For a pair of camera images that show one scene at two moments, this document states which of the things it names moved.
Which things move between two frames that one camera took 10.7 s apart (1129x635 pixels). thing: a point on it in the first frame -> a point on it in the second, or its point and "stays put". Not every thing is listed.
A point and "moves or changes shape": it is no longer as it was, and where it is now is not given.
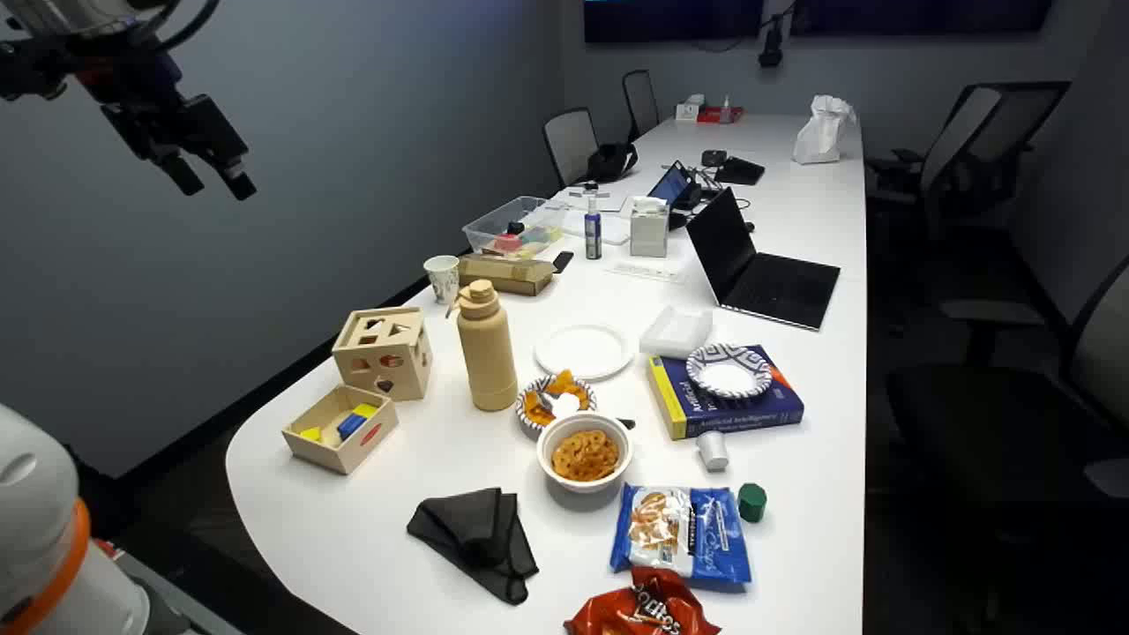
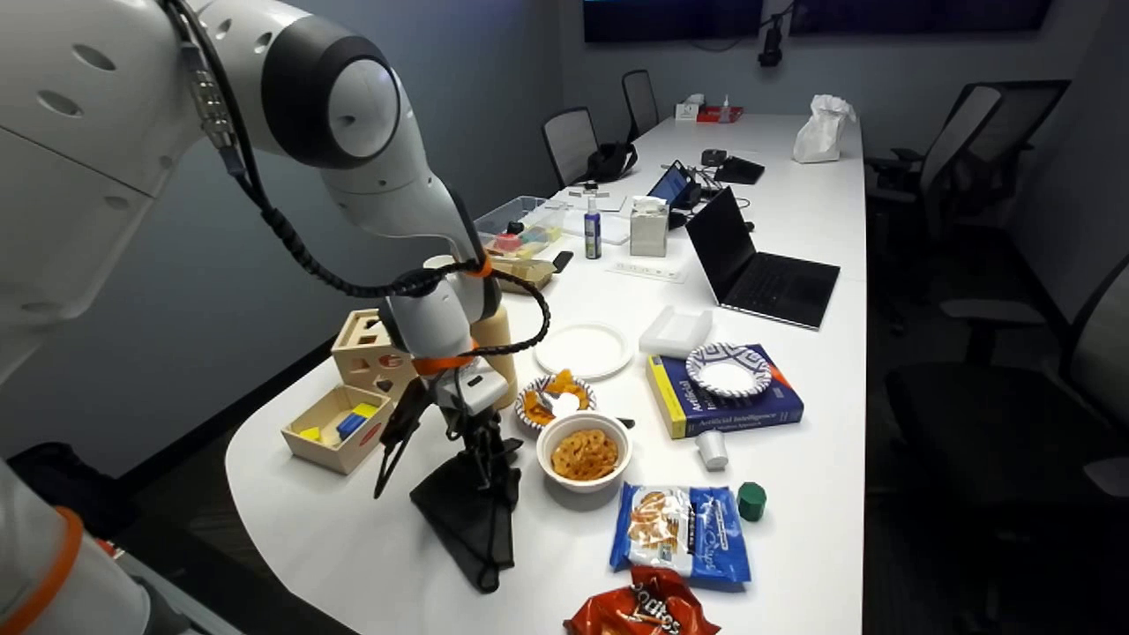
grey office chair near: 572,143 stays put
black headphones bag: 610,163 stays put
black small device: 730,168 stays put
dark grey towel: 485,533 moves or changes shape
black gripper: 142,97 -> 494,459
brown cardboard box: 511,273 stays put
